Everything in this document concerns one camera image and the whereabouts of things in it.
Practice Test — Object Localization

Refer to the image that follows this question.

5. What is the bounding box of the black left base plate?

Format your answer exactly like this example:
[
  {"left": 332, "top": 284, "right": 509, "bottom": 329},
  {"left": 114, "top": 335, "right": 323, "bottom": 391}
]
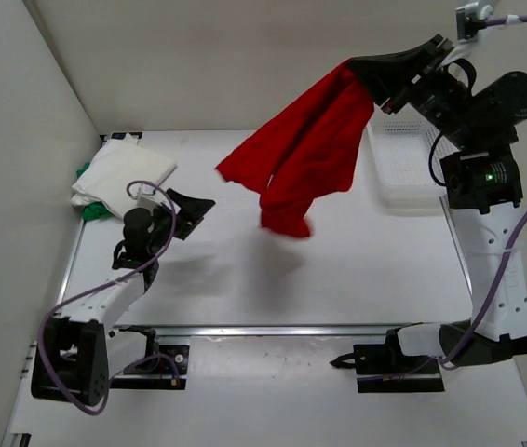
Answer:
[{"left": 111, "top": 337, "right": 190, "bottom": 391}]

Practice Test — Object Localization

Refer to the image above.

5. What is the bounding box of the white t-shirt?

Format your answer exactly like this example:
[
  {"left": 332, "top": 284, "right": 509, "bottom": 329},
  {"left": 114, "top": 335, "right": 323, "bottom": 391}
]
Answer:
[{"left": 90, "top": 139, "right": 177, "bottom": 218}]

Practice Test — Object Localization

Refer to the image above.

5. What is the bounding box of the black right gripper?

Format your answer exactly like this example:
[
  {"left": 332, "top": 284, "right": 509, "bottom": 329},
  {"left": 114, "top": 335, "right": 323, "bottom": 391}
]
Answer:
[{"left": 345, "top": 36, "right": 473, "bottom": 146}]

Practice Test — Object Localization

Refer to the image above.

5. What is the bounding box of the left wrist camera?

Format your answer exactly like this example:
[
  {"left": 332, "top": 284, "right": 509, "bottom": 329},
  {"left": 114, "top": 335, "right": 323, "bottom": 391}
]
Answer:
[{"left": 136, "top": 185, "right": 161, "bottom": 212}]

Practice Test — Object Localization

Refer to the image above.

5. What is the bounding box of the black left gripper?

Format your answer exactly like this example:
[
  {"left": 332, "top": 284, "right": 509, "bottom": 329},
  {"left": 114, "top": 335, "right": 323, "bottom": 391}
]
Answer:
[{"left": 147, "top": 189, "right": 215, "bottom": 256}]

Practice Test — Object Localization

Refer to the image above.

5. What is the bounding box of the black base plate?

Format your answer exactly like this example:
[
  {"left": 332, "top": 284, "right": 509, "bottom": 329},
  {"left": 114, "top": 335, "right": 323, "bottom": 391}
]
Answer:
[
  {"left": 111, "top": 337, "right": 190, "bottom": 391},
  {"left": 330, "top": 344, "right": 445, "bottom": 394}
]

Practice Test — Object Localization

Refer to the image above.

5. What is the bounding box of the white plastic laundry basket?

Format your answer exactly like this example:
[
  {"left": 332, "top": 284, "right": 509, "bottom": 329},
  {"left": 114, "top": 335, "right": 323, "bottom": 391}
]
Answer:
[{"left": 367, "top": 118, "right": 455, "bottom": 210}]

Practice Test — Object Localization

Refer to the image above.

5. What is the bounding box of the dark table label sticker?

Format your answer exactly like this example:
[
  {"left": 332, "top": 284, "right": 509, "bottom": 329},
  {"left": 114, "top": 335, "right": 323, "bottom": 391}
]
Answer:
[{"left": 110, "top": 131, "right": 142, "bottom": 140}]

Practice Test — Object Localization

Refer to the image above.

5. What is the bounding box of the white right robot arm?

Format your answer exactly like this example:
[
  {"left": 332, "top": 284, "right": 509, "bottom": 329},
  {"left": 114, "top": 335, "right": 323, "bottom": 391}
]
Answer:
[{"left": 348, "top": 36, "right": 527, "bottom": 373}]

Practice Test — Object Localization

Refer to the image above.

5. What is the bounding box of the aluminium rail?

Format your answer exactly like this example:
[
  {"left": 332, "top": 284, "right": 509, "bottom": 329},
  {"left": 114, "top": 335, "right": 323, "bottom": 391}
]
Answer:
[{"left": 118, "top": 324, "right": 455, "bottom": 340}]

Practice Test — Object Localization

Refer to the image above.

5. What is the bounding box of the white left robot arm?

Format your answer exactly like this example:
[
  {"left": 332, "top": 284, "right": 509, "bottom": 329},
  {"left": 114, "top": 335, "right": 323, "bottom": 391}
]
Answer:
[{"left": 31, "top": 181, "right": 215, "bottom": 415}]

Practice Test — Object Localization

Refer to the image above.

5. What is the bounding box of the red t-shirt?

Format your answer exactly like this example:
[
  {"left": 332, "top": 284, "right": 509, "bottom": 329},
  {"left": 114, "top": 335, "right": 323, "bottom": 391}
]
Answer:
[{"left": 216, "top": 62, "right": 374, "bottom": 238}]

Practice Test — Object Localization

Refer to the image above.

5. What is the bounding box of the green t-shirt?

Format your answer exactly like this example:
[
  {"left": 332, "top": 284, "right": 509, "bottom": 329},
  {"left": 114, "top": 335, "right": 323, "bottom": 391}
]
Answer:
[{"left": 72, "top": 162, "right": 112, "bottom": 222}]

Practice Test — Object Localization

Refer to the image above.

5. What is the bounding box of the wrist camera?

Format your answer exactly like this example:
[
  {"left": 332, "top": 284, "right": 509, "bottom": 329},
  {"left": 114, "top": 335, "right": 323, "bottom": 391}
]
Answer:
[
  {"left": 136, "top": 185, "right": 161, "bottom": 212},
  {"left": 455, "top": 0, "right": 493, "bottom": 41}
]

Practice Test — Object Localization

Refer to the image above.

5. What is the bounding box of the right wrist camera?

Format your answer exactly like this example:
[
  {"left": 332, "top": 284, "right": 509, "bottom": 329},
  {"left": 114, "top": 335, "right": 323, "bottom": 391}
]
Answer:
[{"left": 455, "top": 0, "right": 493, "bottom": 41}]

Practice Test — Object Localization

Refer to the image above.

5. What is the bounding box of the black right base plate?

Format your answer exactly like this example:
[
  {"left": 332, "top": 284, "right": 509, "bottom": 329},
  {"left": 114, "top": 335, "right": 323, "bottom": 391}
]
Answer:
[{"left": 330, "top": 344, "right": 445, "bottom": 394}]

